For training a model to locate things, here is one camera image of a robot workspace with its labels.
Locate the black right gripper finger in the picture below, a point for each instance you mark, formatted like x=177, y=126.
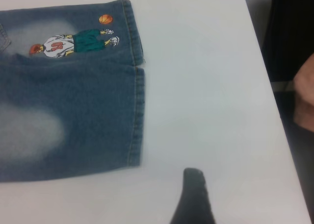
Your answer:
x=192, y=202

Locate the blue denim jeans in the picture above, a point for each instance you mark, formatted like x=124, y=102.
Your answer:
x=86, y=99

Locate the bare person hand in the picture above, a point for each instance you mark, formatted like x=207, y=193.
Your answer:
x=306, y=94

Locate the dark person clothing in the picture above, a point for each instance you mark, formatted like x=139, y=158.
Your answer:
x=289, y=25

